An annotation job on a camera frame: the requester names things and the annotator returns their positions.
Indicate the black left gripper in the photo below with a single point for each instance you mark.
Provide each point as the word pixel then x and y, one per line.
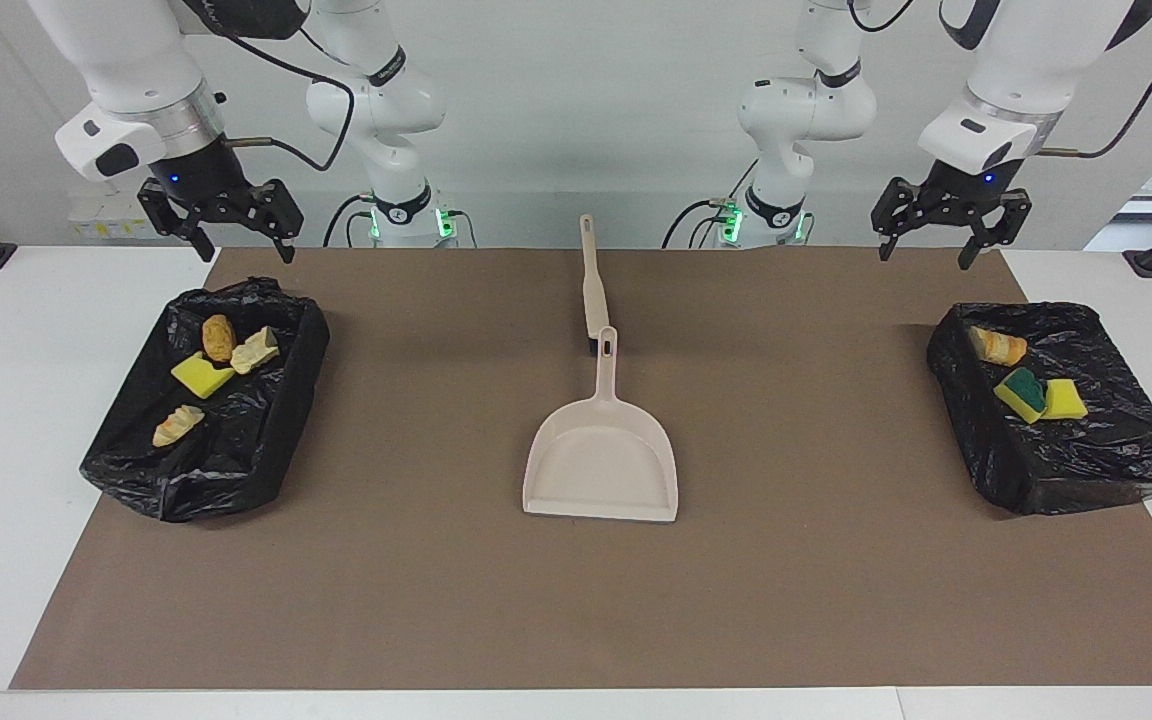
pixel 971 188

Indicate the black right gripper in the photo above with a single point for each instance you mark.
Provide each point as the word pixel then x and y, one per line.
pixel 201 185

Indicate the brown bread roll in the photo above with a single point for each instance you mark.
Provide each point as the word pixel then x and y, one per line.
pixel 219 338

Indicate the pale yellow foam chunk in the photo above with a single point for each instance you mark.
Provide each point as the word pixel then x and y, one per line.
pixel 254 351
pixel 177 426
pixel 999 346

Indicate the notched yellow sponge piece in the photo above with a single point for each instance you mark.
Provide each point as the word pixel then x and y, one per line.
pixel 200 376

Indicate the wedge yellow sponge piece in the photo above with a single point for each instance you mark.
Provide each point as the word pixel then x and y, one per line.
pixel 1022 395

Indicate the small yellow sponge piece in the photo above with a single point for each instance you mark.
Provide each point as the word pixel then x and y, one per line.
pixel 1066 400

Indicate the beige hand brush black bristles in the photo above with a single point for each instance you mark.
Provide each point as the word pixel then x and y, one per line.
pixel 593 290

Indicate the beige plastic dustpan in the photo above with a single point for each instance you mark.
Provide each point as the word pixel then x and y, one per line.
pixel 601 460

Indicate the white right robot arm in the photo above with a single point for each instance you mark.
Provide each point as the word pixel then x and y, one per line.
pixel 126 60

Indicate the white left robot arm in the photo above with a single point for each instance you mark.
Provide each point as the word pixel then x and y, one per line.
pixel 806 110

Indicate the black bag lined bin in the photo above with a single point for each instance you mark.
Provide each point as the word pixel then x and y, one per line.
pixel 1086 470
pixel 236 455

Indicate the brown paper table mat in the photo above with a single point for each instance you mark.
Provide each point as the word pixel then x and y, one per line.
pixel 636 600

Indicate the white wall power strip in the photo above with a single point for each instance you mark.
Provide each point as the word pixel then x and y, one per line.
pixel 96 228

